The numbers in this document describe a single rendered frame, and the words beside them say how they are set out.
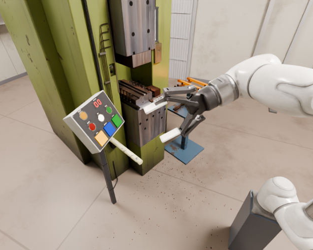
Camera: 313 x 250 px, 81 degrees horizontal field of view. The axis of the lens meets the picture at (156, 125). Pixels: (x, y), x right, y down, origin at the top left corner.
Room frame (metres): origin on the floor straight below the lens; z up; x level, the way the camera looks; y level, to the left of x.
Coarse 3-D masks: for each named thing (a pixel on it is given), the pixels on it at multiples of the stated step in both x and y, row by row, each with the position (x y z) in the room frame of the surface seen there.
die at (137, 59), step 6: (138, 54) 1.43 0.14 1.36; (144, 54) 1.48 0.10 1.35; (150, 54) 1.53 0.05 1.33; (120, 60) 1.50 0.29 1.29; (126, 60) 1.44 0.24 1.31; (132, 60) 1.39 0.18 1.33; (138, 60) 1.43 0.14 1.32; (144, 60) 1.48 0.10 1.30; (150, 60) 1.53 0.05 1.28; (132, 66) 1.39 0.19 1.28
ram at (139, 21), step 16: (112, 0) 1.42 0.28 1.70; (128, 0) 1.39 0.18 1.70; (144, 0) 1.49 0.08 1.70; (112, 16) 1.43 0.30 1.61; (128, 16) 1.39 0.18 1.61; (144, 16) 1.49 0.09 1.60; (112, 32) 1.45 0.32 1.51; (128, 32) 1.38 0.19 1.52; (144, 32) 1.48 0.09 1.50; (128, 48) 1.37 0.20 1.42; (144, 48) 1.48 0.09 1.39
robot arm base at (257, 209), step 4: (252, 192) 0.73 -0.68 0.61; (256, 192) 0.72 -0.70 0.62; (256, 196) 0.67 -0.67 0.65; (256, 200) 0.65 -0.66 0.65; (256, 204) 0.63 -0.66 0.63; (252, 208) 0.61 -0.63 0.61; (256, 208) 0.61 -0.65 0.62; (260, 208) 0.60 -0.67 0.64; (252, 212) 0.59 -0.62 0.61; (256, 212) 0.59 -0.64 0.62; (260, 212) 0.58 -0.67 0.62; (264, 212) 0.58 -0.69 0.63; (268, 212) 0.57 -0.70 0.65; (264, 216) 0.56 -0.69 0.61; (268, 216) 0.56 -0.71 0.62; (272, 216) 0.56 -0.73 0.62; (276, 220) 0.54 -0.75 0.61
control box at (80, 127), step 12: (96, 96) 1.07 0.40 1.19; (84, 108) 0.94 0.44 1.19; (96, 108) 1.00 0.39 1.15; (72, 120) 0.83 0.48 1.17; (84, 120) 0.87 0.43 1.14; (96, 120) 0.94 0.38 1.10; (108, 120) 1.00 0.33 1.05; (84, 132) 0.82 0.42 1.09; (96, 132) 0.87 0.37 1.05; (84, 144) 0.82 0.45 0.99; (96, 144) 0.81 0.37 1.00
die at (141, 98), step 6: (120, 84) 1.69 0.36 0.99; (132, 84) 1.69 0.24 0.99; (126, 90) 1.56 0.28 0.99; (132, 90) 1.56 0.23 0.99; (144, 90) 1.56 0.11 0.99; (126, 96) 1.48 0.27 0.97; (132, 96) 1.46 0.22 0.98; (138, 96) 1.44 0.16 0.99; (144, 96) 1.46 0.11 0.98; (150, 96) 1.52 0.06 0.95; (132, 102) 1.42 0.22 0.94; (138, 102) 1.41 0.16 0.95; (144, 102) 1.46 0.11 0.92
